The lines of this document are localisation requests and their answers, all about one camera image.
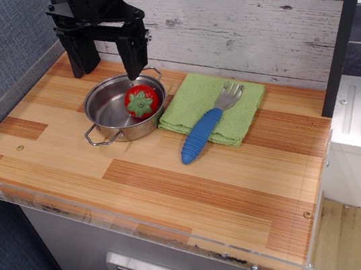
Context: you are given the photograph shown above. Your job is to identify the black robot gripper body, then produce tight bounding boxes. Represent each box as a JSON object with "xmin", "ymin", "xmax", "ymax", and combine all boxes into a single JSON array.
[{"xmin": 46, "ymin": 0, "xmax": 145, "ymax": 34}]

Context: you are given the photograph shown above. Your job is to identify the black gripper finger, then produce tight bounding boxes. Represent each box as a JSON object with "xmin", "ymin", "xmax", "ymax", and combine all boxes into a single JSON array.
[
  {"xmin": 56, "ymin": 28, "xmax": 101, "ymax": 79},
  {"xmin": 117, "ymin": 29, "xmax": 152, "ymax": 81}
]

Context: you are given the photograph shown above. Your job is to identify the blue handled metal fork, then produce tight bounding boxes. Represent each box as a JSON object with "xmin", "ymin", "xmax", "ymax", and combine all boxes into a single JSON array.
[{"xmin": 181, "ymin": 83, "xmax": 244, "ymax": 165}]

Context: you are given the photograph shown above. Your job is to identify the red toy tomato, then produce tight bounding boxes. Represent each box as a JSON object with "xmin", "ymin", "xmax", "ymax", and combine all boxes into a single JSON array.
[{"xmin": 124, "ymin": 85, "xmax": 160, "ymax": 119}]

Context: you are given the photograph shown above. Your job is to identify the green folded cloth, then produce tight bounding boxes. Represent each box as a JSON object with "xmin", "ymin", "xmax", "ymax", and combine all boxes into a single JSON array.
[{"xmin": 151, "ymin": 62, "xmax": 275, "ymax": 160}]

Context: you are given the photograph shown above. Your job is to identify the clear acrylic table edge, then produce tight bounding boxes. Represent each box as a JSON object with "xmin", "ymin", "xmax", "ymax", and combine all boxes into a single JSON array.
[{"xmin": 0, "ymin": 182, "xmax": 313, "ymax": 270}]

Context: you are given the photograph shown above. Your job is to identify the grey toy fridge cabinet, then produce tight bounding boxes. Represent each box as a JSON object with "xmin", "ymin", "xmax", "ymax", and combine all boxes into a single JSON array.
[{"xmin": 19, "ymin": 167, "xmax": 290, "ymax": 270}]

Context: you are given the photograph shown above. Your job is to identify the dark right frame post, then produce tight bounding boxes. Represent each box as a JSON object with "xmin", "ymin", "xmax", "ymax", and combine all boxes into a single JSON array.
[{"xmin": 321, "ymin": 0, "xmax": 358, "ymax": 118}]

